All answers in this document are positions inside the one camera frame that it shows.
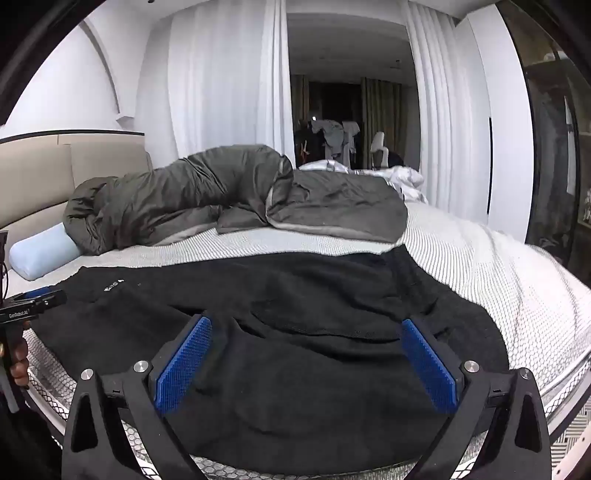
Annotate white curtain right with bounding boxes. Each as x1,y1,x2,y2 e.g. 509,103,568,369
402,1,484,222

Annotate white curtain left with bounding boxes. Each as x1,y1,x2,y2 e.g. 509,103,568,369
133,0,297,169

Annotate beige upholstered headboard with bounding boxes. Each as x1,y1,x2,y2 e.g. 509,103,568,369
1,129,152,245

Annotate person's left hand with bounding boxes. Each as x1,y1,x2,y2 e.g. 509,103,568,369
10,321,31,389

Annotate white wardrobe door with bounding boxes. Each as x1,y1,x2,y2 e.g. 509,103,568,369
455,5,534,243

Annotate white patterned mattress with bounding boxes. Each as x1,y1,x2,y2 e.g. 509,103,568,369
9,203,590,479

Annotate light blue pillow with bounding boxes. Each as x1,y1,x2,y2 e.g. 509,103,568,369
9,223,82,281

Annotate white curtain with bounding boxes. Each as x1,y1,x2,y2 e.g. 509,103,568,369
133,0,297,169
402,1,484,222

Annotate white chair in background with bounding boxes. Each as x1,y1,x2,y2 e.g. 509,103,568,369
370,131,389,169

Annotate dark grey duvet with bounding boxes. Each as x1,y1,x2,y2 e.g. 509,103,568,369
62,145,408,255

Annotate clothes pile in background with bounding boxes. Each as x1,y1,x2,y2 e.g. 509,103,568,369
311,117,361,167

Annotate black pants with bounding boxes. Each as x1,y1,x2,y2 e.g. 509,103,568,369
32,247,509,475

